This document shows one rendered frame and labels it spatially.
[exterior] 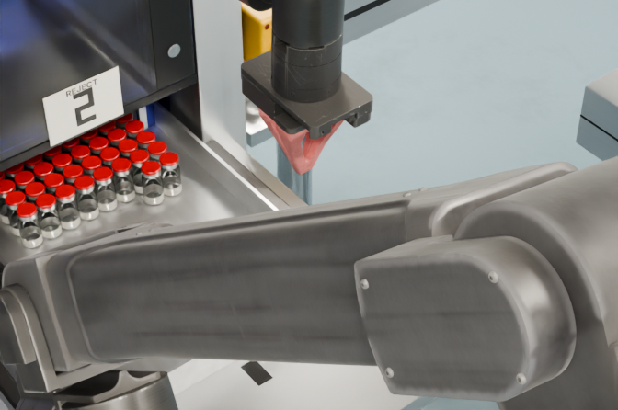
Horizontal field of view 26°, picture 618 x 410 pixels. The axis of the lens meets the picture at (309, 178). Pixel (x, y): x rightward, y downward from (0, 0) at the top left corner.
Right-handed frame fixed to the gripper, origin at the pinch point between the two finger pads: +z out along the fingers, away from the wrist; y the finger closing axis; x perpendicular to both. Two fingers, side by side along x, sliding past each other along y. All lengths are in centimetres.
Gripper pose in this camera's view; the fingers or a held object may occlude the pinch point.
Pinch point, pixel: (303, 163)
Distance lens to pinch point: 116.1
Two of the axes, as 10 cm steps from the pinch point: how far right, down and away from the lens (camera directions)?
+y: -6.1, -5.5, 5.7
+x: -7.9, 4.0, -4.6
